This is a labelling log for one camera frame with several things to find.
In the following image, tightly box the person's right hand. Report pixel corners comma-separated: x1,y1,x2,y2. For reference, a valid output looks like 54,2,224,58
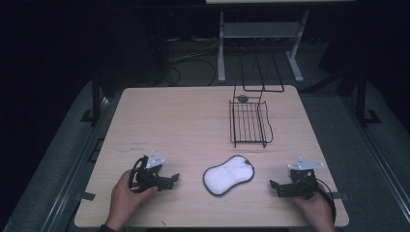
290,182,337,232

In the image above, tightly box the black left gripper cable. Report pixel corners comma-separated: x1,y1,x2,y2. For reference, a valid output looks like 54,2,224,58
128,156,147,191

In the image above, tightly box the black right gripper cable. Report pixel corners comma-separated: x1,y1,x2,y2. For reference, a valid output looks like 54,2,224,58
306,178,337,224

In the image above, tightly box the white metal stand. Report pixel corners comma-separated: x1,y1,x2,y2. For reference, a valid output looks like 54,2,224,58
217,9,311,84

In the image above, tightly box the black wire rack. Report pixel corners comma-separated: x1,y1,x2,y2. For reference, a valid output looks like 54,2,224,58
228,52,285,150

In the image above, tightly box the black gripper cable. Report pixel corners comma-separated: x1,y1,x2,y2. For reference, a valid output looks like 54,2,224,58
306,178,337,224
128,156,147,191

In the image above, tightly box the black metal post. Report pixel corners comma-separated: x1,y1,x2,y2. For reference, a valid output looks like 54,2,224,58
80,69,109,125
354,69,382,128

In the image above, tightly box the person's left hand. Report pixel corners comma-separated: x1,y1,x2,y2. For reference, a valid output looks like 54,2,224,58
108,169,160,232

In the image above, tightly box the white sponge with black edge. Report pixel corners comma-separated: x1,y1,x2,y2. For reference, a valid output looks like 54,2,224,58
202,154,255,197

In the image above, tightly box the bundle of floor cables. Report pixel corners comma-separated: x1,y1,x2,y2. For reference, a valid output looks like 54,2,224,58
159,36,220,87

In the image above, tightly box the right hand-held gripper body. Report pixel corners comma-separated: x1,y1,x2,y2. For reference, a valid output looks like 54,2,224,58
283,157,325,200

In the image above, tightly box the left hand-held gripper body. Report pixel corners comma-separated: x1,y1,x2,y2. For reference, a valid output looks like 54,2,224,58
129,149,169,194

